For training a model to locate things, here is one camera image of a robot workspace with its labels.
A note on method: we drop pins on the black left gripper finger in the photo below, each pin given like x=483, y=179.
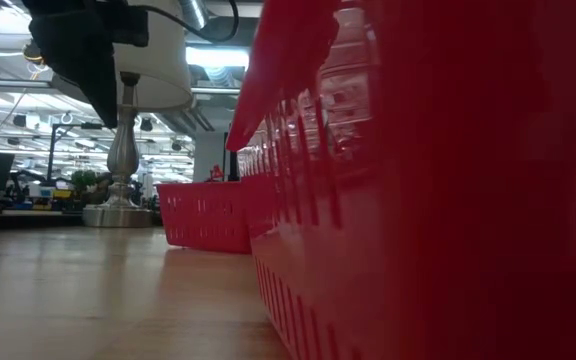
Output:
x=88, y=70

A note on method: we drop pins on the red slotted plastic basket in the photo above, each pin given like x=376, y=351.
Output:
x=203, y=215
x=443, y=225

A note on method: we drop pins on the round silver ventilation pipe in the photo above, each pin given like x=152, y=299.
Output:
x=193, y=12

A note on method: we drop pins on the table lamp with white shade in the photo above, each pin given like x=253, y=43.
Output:
x=125, y=170

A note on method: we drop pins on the green potted plant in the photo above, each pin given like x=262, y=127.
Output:
x=84, y=181

